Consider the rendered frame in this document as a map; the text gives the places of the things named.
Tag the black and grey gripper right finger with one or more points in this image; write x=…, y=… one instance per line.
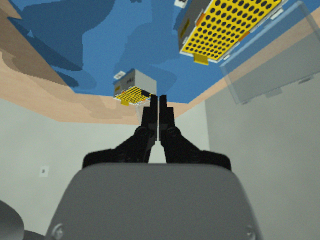
x=177, y=148

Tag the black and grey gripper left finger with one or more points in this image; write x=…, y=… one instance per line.
x=135, y=149

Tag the blue bench mat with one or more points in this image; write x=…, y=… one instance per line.
x=88, y=42

